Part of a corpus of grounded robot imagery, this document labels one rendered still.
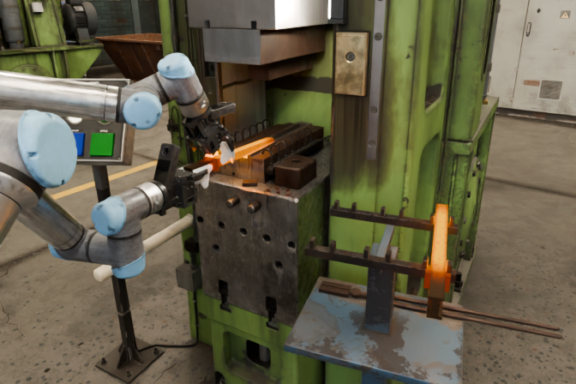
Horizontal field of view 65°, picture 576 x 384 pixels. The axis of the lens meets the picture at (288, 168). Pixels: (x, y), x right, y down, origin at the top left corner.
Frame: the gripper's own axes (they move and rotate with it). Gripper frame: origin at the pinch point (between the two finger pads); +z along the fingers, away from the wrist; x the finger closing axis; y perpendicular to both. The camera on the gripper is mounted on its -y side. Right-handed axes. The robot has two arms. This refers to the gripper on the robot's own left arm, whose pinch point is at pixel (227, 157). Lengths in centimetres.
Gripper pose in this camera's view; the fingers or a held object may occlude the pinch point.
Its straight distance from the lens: 132.8
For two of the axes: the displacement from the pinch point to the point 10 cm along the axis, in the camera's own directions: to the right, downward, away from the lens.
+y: -4.2, 7.2, -5.4
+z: 2.5, 6.7, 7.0
